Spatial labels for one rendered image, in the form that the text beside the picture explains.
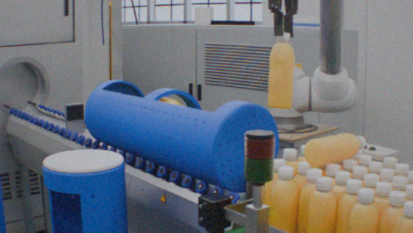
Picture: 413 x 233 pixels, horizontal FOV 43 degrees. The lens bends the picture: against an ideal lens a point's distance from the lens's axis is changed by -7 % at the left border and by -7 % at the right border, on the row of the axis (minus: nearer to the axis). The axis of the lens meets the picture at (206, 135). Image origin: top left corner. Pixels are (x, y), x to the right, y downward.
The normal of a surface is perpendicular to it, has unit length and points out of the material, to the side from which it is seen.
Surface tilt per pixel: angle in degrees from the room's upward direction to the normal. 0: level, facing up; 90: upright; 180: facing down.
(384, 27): 90
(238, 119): 90
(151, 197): 70
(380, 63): 90
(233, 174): 90
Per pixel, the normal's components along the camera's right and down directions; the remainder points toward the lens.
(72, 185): -0.04, 0.21
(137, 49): -0.70, 0.15
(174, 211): -0.74, -0.21
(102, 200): 0.60, 0.17
